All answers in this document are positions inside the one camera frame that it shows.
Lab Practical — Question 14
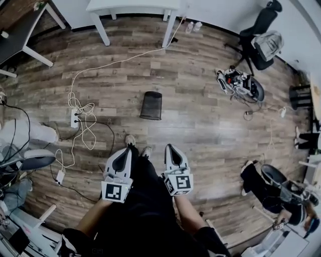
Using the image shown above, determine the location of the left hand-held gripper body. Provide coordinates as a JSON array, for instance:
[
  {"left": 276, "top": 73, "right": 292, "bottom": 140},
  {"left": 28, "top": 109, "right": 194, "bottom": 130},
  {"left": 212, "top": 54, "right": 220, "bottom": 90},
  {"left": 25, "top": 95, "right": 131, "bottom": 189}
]
[{"left": 101, "top": 173, "right": 134, "bottom": 204}]

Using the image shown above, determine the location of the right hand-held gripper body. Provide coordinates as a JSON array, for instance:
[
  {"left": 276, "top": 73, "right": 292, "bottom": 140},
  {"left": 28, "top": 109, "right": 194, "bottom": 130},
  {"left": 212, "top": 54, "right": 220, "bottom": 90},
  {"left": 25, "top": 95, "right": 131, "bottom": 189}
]
[{"left": 163, "top": 167, "right": 194, "bottom": 197}]

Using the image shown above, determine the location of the black mesh waste bin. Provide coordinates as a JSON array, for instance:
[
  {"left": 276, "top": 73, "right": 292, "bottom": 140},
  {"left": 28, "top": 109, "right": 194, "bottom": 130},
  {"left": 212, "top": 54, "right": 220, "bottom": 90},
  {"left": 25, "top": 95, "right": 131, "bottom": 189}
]
[{"left": 139, "top": 91, "right": 163, "bottom": 120}]

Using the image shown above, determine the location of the person's right forearm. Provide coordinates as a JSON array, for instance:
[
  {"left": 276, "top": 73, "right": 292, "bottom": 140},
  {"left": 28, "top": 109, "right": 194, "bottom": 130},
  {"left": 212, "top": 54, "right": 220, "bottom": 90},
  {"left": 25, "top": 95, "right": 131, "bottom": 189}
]
[{"left": 173, "top": 194, "right": 209, "bottom": 236}]

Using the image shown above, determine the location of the person's left forearm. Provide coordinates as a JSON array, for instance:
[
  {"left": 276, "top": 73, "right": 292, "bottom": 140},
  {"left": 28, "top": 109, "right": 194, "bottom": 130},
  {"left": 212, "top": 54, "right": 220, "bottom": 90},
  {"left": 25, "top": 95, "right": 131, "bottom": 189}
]
[{"left": 75, "top": 198, "right": 112, "bottom": 236}]

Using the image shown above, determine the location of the person's black clothing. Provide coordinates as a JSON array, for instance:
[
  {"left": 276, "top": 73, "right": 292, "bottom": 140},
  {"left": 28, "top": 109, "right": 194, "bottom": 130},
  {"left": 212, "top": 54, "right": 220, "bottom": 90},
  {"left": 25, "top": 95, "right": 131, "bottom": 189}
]
[{"left": 60, "top": 144, "right": 231, "bottom": 257}]

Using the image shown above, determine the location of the white power adapter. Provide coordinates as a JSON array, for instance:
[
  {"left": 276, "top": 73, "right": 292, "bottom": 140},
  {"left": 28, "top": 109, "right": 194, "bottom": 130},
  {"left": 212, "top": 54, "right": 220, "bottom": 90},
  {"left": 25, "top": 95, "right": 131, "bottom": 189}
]
[{"left": 55, "top": 169, "right": 66, "bottom": 186}]

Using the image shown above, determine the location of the white power strip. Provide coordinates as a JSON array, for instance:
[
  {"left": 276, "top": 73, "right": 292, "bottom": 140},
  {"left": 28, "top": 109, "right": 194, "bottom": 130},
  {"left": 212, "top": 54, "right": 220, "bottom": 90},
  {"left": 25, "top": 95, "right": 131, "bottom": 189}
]
[{"left": 71, "top": 108, "right": 80, "bottom": 129}]

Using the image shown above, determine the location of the grey round machine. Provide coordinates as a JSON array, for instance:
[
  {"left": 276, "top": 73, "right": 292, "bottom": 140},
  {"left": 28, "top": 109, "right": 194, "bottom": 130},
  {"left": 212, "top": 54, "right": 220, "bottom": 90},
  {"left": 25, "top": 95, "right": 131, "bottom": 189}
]
[{"left": 19, "top": 149, "right": 56, "bottom": 171}]

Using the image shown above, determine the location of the black slatted stool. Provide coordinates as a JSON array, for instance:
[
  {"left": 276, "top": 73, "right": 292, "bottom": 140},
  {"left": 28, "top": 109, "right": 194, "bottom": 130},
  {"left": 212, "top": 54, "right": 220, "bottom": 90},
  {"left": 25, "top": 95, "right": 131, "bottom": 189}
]
[{"left": 288, "top": 84, "right": 313, "bottom": 110}]

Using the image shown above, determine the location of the grey backpack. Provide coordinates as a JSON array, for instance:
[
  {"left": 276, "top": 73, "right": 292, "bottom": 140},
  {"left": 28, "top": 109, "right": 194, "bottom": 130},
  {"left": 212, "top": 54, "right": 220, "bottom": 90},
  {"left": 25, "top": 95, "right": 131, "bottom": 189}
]
[{"left": 251, "top": 30, "right": 284, "bottom": 61}]

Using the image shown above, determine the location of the round wooden table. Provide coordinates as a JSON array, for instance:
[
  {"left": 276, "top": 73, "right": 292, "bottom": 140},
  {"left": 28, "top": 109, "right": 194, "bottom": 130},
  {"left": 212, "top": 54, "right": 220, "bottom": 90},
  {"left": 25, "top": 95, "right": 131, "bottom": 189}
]
[{"left": 309, "top": 72, "right": 321, "bottom": 126}]

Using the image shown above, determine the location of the dark-top table with white legs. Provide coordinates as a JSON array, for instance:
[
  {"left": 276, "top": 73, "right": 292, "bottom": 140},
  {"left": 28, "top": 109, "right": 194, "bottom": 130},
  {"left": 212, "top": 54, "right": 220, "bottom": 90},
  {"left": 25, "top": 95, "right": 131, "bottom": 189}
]
[{"left": 0, "top": 2, "right": 66, "bottom": 78}]

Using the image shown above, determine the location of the black office chair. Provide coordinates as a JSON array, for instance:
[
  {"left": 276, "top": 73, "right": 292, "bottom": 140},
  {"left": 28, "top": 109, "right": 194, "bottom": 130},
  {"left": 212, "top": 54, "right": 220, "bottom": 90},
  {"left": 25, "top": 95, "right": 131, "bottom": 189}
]
[{"left": 224, "top": 0, "right": 283, "bottom": 76}]

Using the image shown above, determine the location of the long curved black cable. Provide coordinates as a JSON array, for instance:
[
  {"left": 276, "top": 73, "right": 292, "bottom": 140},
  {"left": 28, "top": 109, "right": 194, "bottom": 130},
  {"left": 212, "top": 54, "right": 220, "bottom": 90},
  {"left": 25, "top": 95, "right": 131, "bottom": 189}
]
[{"left": 79, "top": 119, "right": 115, "bottom": 156}]

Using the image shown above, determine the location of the thin black cable with brick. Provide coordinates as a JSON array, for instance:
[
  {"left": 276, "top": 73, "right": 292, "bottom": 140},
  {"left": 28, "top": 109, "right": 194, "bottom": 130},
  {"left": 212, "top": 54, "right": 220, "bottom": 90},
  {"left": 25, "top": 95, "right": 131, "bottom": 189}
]
[{"left": 50, "top": 164, "right": 101, "bottom": 203}]

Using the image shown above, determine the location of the looped white adapter cable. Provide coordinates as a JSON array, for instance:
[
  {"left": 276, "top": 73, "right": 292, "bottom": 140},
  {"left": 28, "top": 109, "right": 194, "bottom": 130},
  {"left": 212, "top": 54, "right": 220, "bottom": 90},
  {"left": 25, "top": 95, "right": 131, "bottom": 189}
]
[{"left": 54, "top": 102, "right": 97, "bottom": 174}]

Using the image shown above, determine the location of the long white power strip cord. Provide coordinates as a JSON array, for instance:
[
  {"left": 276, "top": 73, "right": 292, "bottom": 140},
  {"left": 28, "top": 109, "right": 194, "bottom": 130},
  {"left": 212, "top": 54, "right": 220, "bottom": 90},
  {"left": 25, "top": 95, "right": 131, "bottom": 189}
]
[{"left": 67, "top": 16, "right": 188, "bottom": 116}]

